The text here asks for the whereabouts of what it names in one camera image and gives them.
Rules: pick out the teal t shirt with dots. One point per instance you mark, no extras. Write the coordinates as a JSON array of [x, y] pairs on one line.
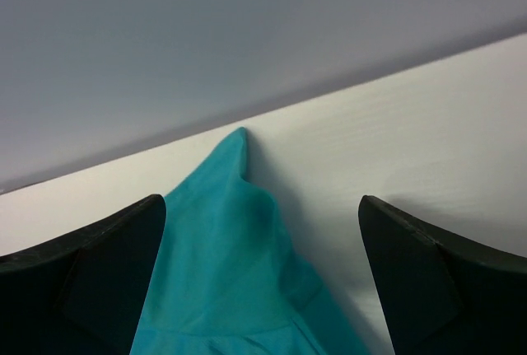
[[227, 279]]

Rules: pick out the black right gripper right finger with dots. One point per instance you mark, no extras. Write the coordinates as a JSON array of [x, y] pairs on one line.
[[442, 293]]

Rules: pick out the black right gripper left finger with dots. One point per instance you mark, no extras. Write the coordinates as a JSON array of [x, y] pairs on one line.
[[82, 292]]

